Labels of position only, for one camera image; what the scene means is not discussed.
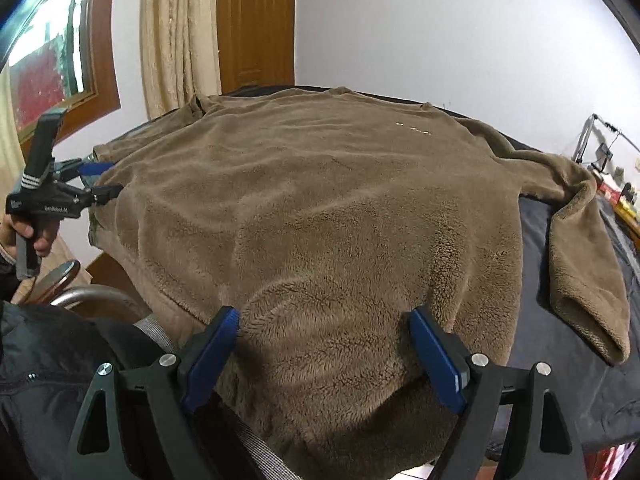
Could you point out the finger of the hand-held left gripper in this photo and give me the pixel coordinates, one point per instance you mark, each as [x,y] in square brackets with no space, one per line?
[107,192]
[97,169]

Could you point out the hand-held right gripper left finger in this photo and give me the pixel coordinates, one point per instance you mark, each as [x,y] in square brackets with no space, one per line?
[210,355]

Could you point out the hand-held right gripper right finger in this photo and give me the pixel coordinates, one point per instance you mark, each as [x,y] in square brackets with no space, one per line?
[440,360]

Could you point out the brown fleece sweater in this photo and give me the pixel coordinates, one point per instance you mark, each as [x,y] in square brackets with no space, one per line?
[325,210]

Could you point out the person's left forearm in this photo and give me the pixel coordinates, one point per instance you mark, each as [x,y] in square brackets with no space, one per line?
[6,275]

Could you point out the person's left hand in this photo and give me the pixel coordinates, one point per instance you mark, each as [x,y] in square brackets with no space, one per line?
[12,232]

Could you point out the round metal disc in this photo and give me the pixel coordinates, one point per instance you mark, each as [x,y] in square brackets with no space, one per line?
[57,275]

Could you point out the silver metal tube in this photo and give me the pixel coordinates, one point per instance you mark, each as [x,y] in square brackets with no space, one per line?
[95,294]

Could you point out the wood framed window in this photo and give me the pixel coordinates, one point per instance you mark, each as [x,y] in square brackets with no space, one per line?
[45,65]

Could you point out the black bed cover cloth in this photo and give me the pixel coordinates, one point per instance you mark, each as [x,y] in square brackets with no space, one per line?
[535,260]

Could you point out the black puffer jacket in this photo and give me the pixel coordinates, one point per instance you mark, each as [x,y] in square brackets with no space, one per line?
[40,360]

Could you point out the floral purple red blanket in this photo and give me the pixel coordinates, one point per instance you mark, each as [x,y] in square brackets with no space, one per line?
[610,462]

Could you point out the wooden door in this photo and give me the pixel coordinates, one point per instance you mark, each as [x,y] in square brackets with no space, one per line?
[255,25]

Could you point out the wooden desk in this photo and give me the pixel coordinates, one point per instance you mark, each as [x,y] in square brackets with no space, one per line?
[627,220]

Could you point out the red box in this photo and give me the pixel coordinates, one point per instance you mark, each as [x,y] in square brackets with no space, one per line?
[609,189]

